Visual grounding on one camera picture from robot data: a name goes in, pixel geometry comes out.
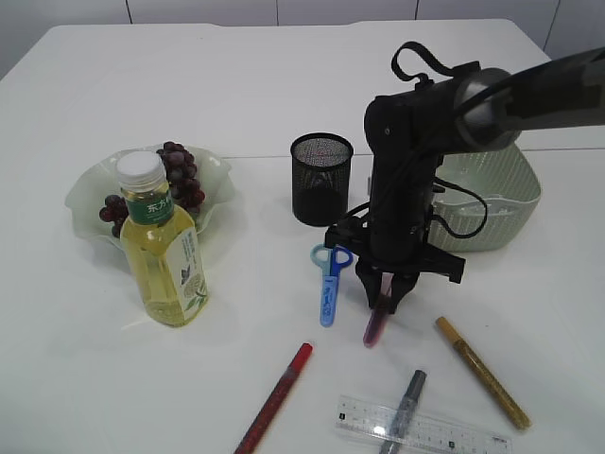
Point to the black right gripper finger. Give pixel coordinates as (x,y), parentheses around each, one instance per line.
(371,279)
(401,284)

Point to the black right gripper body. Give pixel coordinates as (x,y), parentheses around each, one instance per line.
(408,134)

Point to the pink scissors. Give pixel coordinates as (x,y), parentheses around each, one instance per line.
(380,311)

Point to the blue scissors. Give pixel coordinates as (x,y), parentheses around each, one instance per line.
(331,261)

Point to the yellow tea bottle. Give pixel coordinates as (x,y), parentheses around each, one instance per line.
(160,241)

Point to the purple grape bunch with leaves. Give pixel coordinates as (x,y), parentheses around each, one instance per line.
(182,175)

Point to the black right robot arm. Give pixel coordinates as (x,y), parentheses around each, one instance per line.
(472,110)

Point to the black mesh pen holder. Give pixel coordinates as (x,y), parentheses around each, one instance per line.
(321,166)

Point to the green plastic basket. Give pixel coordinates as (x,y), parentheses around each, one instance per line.
(507,183)

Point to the clear plastic ruler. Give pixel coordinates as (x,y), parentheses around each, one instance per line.
(425,434)

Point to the gold marker pen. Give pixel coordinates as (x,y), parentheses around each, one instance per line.
(487,379)

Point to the silver marker pen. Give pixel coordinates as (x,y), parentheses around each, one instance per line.
(400,424)

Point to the red marker pen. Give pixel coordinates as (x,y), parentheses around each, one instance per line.
(262,421)

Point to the light green wavy plate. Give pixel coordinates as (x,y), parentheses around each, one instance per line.
(87,195)

